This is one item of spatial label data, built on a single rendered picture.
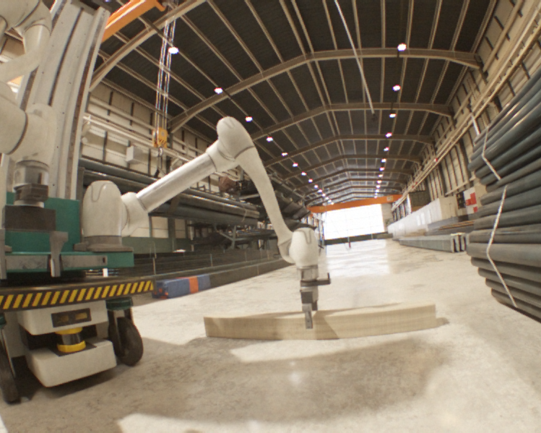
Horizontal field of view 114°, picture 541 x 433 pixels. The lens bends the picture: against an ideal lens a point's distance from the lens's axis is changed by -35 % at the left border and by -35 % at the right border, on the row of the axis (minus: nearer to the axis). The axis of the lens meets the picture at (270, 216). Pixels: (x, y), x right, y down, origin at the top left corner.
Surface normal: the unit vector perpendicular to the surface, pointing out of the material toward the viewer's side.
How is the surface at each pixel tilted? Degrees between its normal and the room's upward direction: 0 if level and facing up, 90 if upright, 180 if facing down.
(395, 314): 90
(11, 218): 90
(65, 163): 90
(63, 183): 90
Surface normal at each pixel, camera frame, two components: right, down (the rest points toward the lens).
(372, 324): -0.34, -0.08
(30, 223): 0.90, -0.14
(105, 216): 0.74, -0.15
